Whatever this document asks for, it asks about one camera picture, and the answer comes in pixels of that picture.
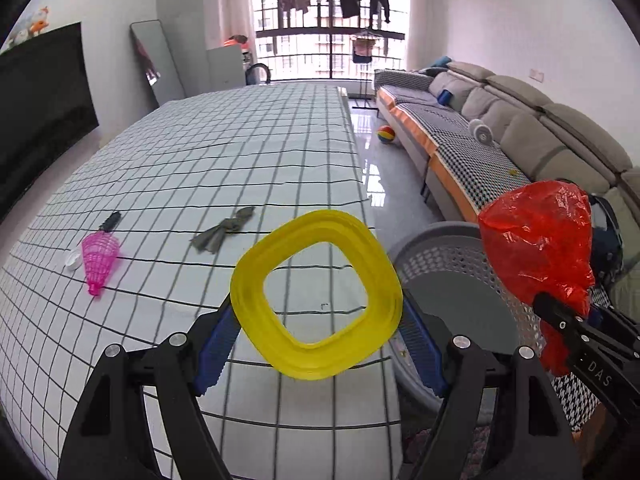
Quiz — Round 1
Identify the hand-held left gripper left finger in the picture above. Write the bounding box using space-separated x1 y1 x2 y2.
56 292 246 480

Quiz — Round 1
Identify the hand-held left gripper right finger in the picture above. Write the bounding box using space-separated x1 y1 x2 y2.
395 297 585 480

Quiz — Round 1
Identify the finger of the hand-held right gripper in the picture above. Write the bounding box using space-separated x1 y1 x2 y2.
587 305 640 353
532 292 640 428

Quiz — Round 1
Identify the grey perforated basket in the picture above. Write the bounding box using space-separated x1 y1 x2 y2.
386 221 566 413

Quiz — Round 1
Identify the yellow plastic ring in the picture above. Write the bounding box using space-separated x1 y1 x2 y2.
230 210 404 380

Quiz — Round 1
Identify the red plastic bag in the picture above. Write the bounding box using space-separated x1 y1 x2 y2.
477 180 596 377

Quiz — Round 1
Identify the olive cloth strip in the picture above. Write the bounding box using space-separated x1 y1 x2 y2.
189 206 256 255

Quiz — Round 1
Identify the pink plastic mesh fan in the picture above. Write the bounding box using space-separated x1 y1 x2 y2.
81 231 121 297

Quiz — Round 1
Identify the houndstooth sofa cover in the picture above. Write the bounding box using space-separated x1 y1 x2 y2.
375 70 533 211

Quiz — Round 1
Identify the small white fan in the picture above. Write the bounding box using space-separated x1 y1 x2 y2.
469 119 496 146

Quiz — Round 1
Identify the grey sofa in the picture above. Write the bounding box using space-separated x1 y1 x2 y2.
374 61 640 311

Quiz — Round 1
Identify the black round floor fan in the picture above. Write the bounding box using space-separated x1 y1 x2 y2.
245 62 272 86

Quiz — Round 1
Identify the grey cabinet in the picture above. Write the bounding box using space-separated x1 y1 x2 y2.
206 42 247 92

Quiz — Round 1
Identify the leaning floor mirror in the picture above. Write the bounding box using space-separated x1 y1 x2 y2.
130 20 187 107

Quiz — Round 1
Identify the black flat television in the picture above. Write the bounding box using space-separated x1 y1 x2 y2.
0 22 99 223

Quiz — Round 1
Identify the small hanging drying rack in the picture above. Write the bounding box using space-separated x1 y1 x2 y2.
350 30 379 63

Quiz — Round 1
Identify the barred balcony window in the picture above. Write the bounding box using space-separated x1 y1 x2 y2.
250 0 408 81

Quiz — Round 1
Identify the row of plush toys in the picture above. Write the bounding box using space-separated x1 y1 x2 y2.
6 5 52 48

